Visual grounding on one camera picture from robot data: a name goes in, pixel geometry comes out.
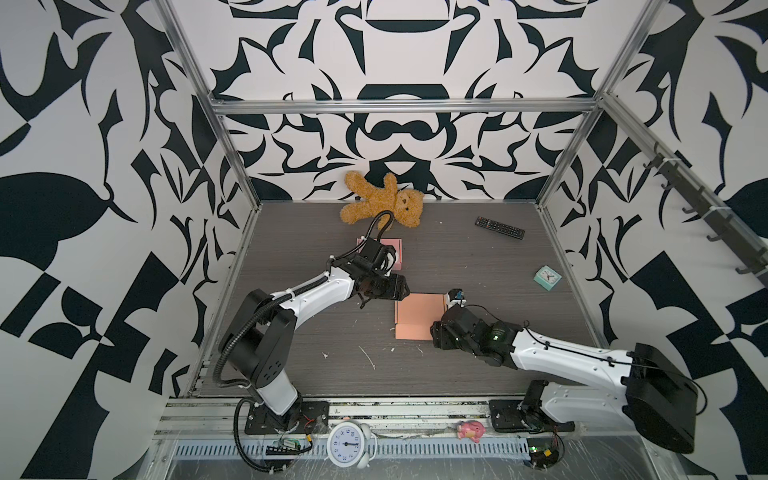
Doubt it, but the pink cardboard box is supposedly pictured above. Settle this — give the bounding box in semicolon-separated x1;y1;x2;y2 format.
358;237;402;272

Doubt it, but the peach cardboard box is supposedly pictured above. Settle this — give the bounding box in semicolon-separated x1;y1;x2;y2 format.
395;293;447;341

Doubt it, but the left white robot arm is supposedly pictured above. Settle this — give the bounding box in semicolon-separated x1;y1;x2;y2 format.
211;210;410;474

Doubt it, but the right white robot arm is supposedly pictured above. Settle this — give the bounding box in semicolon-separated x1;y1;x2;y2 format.
430;305;708;454

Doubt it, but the small teal alarm clock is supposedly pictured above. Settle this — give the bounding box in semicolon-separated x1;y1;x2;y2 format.
534;265;562;291

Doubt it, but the brown teddy bear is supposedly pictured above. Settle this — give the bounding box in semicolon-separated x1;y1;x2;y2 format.
340;171;424;228

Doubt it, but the small pink toy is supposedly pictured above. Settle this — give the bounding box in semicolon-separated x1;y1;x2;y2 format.
456;420;486;444

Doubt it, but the black remote control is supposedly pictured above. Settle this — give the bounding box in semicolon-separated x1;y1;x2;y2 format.
475;216;525;240

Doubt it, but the green circuit board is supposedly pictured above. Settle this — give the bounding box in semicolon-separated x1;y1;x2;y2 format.
524;444;562;471

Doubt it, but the white round alarm clock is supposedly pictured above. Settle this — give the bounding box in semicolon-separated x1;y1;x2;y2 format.
326;420;378;469

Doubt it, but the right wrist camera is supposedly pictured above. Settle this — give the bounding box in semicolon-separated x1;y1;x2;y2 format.
445;288;467;310

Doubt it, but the white slotted cable duct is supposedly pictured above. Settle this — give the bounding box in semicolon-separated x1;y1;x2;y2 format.
174;437;530;461

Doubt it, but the grey wall hook rail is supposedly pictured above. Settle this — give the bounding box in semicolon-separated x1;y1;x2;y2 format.
644;141;767;288

